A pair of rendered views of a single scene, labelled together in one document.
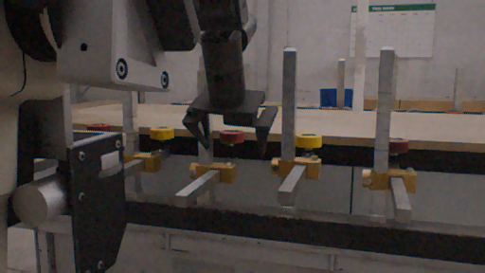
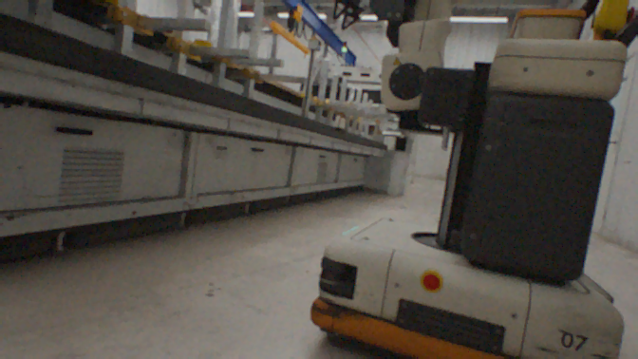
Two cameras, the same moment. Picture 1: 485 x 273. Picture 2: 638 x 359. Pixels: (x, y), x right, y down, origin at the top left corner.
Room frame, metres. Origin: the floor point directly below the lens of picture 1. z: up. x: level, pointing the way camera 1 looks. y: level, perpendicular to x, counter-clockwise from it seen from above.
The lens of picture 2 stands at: (0.60, 1.52, 0.50)
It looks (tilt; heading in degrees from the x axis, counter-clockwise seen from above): 4 degrees down; 273
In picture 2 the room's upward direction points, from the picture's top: 8 degrees clockwise
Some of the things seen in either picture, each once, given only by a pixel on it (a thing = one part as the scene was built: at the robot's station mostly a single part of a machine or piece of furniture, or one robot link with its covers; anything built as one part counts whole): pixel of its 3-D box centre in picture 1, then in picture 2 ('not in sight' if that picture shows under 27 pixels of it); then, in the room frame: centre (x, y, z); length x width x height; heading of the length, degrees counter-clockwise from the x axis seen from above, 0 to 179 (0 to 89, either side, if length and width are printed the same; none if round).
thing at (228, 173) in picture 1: (212, 172); (184, 48); (1.26, 0.07, 0.80); 0.14 x 0.06 x 0.05; 73
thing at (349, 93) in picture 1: (337, 111); not in sight; (6.64, -1.58, 0.36); 0.59 x 0.57 x 0.73; 163
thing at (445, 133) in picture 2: not in sight; (422, 103); (0.40, 0.38, 0.68); 0.28 x 0.27 x 0.25; 73
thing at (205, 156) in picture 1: (206, 148); (182, 28); (1.27, 0.09, 0.87); 0.04 x 0.04 x 0.48; 73
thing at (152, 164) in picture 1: (138, 162); (131, 20); (1.34, 0.31, 0.82); 0.14 x 0.06 x 0.05; 73
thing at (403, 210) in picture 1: (396, 188); (265, 77); (1.05, -0.41, 0.82); 0.43 x 0.03 x 0.04; 163
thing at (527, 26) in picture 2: not in sight; (539, 46); (0.12, 0.40, 0.87); 0.23 x 0.15 x 0.11; 73
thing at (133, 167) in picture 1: (134, 168); (151, 24); (1.27, 0.31, 0.81); 0.43 x 0.03 x 0.04; 163
